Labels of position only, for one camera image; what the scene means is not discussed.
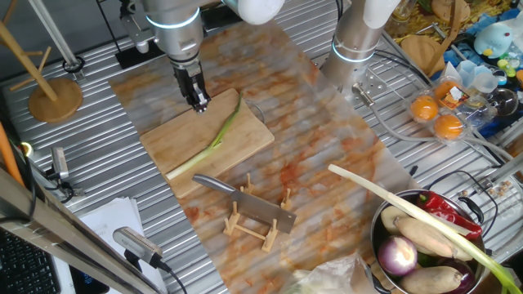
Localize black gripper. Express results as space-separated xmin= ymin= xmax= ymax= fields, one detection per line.
xmin=170 ymin=60 xmax=212 ymax=114

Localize steel cleaver knife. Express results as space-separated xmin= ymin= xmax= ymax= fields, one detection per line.
xmin=191 ymin=173 xmax=298 ymax=234

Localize wooden cutting board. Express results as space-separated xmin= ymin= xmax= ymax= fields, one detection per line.
xmin=139 ymin=87 xmax=275 ymax=200

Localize green scallion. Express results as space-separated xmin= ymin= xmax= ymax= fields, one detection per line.
xmin=165 ymin=90 xmax=244 ymax=181

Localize black stand base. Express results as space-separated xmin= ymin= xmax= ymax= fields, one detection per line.
xmin=96 ymin=0 xmax=164 ymax=69

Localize orange marble pattern mat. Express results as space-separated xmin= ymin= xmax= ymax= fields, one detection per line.
xmin=108 ymin=16 xmax=420 ymax=294

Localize wooden mug tree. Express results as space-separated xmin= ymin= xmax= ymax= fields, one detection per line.
xmin=0 ymin=0 xmax=84 ymax=124

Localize white paper sheets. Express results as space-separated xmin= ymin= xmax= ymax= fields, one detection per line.
xmin=77 ymin=197 xmax=168 ymax=294

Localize wooden knife rack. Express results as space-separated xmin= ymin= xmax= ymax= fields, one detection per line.
xmin=222 ymin=172 xmax=293 ymax=253

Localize grey metal stand rod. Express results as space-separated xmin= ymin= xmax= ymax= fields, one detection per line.
xmin=28 ymin=0 xmax=87 ymax=81

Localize orange tube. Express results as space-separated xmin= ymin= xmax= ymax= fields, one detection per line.
xmin=0 ymin=122 xmax=25 ymax=187

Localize black smartphone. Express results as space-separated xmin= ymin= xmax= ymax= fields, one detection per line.
xmin=69 ymin=265 xmax=110 ymax=294

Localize clear plastic bag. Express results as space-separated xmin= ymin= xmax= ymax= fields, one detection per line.
xmin=281 ymin=251 xmax=379 ymax=294

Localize pale potato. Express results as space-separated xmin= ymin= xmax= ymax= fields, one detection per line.
xmin=380 ymin=205 xmax=409 ymax=236

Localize orange fruit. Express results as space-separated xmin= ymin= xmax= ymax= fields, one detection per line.
xmin=433 ymin=80 xmax=463 ymax=103
xmin=432 ymin=114 xmax=465 ymax=141
xmin=409 ymin=95 xmax=440 ymax=123

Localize wooden stand with curved stem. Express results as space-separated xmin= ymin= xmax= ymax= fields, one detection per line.
xmin=400 ymin=0 xmax=471 ymax=77

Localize steel cooking pot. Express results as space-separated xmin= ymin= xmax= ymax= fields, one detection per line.
xmin=365 ymin=189 xmax=491 ymax=294

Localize yellow patterned sheet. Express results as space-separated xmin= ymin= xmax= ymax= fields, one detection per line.
xmin=386 ymin=0 xmax=523 ymax=40

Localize long white green leek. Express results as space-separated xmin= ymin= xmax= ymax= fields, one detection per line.
xmin=328 ymin=163 xmax=523 ymax=294

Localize black keyboard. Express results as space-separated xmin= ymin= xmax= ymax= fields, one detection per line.
xmin=0 ymin=228 xmax=62 ymax=294

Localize purple onion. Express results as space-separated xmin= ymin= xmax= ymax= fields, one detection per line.
xmin=377 ymin=235 xmax=418 ymax=278

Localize blue cloth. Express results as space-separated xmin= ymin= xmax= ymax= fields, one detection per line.
xmin=443 ymin=7 xmax=523 ymax=138

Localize long sweet potato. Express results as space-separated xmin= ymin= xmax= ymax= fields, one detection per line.
xmin=394 ymin=216 xmax=474 ymax=262

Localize clear plastic fruit box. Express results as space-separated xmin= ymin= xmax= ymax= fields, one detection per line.
xmin=408 ymin=75 xmax=498 ymax=147

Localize red pepper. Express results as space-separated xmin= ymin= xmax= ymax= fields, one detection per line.
xmin=416 ymin=190 xmax=483 ymax=241

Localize green pepper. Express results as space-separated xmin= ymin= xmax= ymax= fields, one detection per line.
xmin=416 ymin=252 xmax=440 ymax=269

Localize clear plastic measuring cups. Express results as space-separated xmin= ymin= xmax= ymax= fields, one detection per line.
xmin=455 ymin=60 xmax=502 ymax=94

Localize stubby sweet potato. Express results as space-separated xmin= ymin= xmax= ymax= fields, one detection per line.
xmin=398 ymin=265 xmax=464 ymax=294

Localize blue plush toy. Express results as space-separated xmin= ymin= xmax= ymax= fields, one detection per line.
xmin=473 ymin=22 xmax=514 ymax=60

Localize round glass bowl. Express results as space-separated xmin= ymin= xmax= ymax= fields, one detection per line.
xmin=485 ymin=87 xmax=520 ymax=118

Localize green yellow toy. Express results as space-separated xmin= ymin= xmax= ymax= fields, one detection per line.
xmin=496 ymin=58 xmax=518 ymax=78

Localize aluminium profile bar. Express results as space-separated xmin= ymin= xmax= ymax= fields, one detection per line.
xmin=488 ymin=153 xmax=523 ymax=185

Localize dark purple eggplant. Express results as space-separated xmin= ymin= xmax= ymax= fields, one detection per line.
xmin=443 ymin=259 xmax=477 ymax=294

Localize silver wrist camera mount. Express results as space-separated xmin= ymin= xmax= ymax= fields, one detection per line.
xmin=119 ymin=2 xmax=159 ymax=55

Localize silver depth camera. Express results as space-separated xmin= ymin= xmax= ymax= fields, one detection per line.
xmin=44 ymin=146 xmax=85 ymax=197
xmin=112 ymin=226 xmax=164 ymax=270

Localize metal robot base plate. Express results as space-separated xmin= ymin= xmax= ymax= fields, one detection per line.
xmin=342 ymin=67 xmax=389 ymax=103

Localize grey flexible hose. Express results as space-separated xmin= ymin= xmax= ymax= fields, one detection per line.
xmin=351 ymin=82 xmax=516 ymax=163

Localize aluminium frame beam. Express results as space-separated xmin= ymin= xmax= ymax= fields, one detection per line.
xmin=0 ymin=167 xmax=164 ymax=294

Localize black base cable bundle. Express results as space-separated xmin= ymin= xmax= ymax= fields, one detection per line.
xmin=373 ymin=48 xmax=434 ymax=87

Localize thin black power cable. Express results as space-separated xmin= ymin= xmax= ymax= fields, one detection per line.
xmin=424 ymin=170 xmax=499 ymax=238

